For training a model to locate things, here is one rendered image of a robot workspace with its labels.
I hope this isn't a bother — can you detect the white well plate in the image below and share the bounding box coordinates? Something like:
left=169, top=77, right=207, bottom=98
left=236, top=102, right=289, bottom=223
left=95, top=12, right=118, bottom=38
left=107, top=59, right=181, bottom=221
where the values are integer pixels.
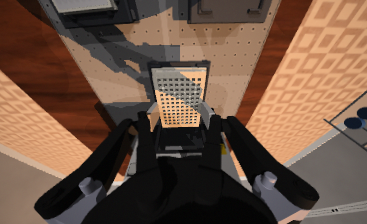
left=152, top=67, right=206, bottom=127

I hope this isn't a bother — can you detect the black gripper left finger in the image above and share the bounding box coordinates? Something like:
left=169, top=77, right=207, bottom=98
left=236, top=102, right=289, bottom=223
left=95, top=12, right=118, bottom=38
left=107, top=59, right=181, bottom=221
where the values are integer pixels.
left=34, top=102, right=164, bottom=224

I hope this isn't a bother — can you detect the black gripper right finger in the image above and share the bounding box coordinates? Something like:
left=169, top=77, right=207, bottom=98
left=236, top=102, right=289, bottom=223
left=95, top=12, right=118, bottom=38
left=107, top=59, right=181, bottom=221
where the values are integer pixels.
left=193, top=101, right=319, bottom=224

